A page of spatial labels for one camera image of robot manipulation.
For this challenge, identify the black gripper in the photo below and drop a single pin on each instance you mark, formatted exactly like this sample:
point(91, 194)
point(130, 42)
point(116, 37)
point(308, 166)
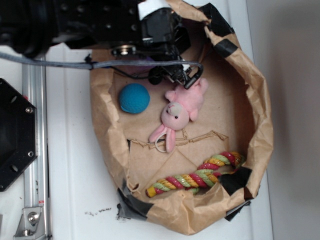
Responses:
point(145, 29)

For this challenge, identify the black box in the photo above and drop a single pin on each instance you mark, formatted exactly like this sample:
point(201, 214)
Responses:
point(181, 39)

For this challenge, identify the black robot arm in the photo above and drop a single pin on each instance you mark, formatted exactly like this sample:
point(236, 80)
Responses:
point(31, 27)

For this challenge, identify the blue dimpled ball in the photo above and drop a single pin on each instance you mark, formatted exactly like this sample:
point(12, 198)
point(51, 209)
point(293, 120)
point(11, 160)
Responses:
point(134, 98)

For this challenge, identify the pink plush bunny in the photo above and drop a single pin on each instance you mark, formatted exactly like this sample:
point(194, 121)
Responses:
point(184, 106)

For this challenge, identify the brown paper bag bin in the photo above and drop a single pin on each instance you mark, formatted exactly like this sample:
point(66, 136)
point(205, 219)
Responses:
point(235, 117)

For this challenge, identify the aluminium extrusion rail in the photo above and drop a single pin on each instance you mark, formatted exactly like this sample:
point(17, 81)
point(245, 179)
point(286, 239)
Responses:
point(36, 176)

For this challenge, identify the multicolour rope toy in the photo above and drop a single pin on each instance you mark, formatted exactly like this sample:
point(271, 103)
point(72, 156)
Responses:
point(206, 175)

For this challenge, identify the black hexagonal base plate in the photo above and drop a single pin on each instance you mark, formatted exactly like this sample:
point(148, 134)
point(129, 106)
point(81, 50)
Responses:
point(17, 134)

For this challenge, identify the metal corner bracket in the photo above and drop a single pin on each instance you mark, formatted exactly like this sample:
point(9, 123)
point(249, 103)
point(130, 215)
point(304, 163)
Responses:
point(31, 225)

